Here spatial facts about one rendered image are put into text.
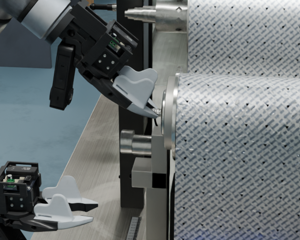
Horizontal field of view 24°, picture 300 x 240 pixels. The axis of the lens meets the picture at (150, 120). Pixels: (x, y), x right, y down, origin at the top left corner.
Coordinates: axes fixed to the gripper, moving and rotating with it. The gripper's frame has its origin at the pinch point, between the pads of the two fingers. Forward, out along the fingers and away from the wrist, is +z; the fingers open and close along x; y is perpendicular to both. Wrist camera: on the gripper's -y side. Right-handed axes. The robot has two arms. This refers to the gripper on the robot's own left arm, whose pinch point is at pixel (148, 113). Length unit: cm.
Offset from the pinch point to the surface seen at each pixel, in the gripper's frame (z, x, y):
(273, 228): 25.4, -8.2, 1.8
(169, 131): 2.8, -7.6, 3.0
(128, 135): 0.3, 0.5, -5.7
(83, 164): 6, 43, -40
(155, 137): 3.5, -0.9, -2.2
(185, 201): 12.3, -8.2, -4.1
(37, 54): -18, 340, -165
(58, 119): 15, 257, -150
